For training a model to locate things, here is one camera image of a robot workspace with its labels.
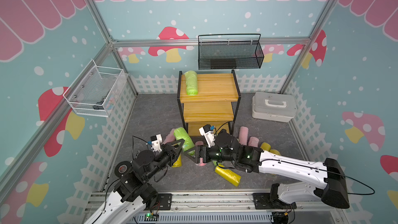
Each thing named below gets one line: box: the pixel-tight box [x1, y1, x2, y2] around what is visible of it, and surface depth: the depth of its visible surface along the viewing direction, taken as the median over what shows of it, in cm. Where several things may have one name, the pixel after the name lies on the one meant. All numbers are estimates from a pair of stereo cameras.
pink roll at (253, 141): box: [248, 136, 260, 148], surface depth 93 cm
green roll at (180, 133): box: [173, 127, 196, 157], surface depth 70 cm
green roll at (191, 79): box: [184, 70, 198, 96], surface depth 75 cm
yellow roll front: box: [214, 163, 242, 188], surface depth 81 cm
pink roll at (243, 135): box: [238, 126, 249, 146], surface depth 98 cm
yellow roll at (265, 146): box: [260, 142, 272, 152], surface depth 92 cm
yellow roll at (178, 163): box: [172, 154, 182, 168], surface depth 85 cm
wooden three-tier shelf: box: [177, 69, 241, 137], surface depth 78 cm
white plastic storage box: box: [251, 91, 298, 123], surface depth 101 cm
